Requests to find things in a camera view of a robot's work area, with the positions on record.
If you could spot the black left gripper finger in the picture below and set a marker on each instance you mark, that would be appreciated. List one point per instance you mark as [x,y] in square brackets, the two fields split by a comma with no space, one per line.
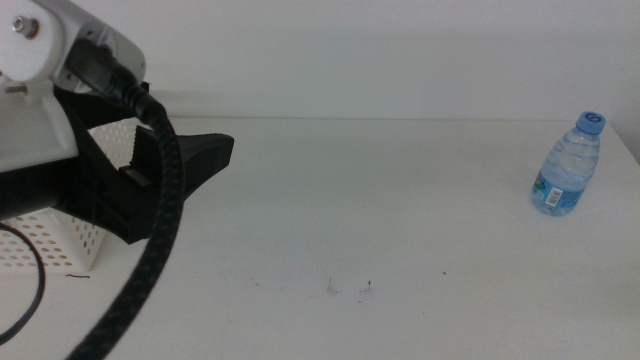
[210,150]
[107,114]

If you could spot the clear water bottle blue cap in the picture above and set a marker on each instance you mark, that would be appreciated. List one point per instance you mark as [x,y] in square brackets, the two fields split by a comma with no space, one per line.
[569,165]

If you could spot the white perforated plastic basket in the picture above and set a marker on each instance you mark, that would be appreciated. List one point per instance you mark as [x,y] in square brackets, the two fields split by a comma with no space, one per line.
[80,245]

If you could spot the small dark thread scrap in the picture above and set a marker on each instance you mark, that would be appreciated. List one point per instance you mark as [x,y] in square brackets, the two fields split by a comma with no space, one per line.
[77,275]

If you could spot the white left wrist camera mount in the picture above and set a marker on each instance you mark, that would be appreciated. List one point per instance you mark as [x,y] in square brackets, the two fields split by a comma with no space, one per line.
[30,115]

